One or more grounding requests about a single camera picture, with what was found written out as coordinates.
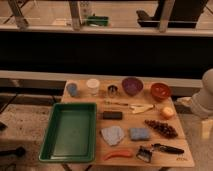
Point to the blue sponge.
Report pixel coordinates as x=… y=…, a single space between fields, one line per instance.
x=137 y=134

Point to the green box on shelf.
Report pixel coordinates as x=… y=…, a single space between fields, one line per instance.
x=97 y=20

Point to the apple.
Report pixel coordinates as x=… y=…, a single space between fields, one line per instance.
x=167 y=112

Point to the blue cup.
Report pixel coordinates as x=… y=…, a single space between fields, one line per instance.
x=72 y=89

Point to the black machine on shelf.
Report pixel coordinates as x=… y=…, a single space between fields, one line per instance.
x=185 y=14

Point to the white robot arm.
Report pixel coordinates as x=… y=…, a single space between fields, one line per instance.
x=202 y=104

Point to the red chili pepper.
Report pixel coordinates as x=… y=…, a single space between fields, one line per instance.
x=118 y=153

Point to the purple bowl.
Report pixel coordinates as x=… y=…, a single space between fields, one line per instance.
x=132 y=86

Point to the white cup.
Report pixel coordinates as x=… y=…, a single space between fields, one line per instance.
x=93 y=86

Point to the light blue cloth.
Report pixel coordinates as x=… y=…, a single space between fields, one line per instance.
x=112 y=135

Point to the green plastic tray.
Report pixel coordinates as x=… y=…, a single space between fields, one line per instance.
x=70 y=136

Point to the black handled tool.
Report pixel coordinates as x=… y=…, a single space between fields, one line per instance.
x=167 y=149

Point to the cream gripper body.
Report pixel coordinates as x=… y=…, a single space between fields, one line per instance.
x=207 y=125

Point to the small metal cup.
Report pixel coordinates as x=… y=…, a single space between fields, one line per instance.
x=112 y=90

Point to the black rectangular block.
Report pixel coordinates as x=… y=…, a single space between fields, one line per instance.
x=107 y=115

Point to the yellow banana peel toy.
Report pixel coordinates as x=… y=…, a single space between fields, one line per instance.
x=136 y=109

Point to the bunch of dark grapes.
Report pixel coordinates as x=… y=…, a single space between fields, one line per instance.
x=162 y=128

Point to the red-brown bowl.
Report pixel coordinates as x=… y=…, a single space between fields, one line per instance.
x=160 y=91

